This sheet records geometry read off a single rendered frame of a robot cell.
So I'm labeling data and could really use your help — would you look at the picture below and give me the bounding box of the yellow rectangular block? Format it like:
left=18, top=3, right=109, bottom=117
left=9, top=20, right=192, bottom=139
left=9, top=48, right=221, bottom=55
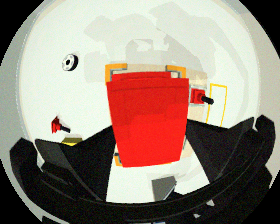
left=62, top=137, right=83, bottom=147

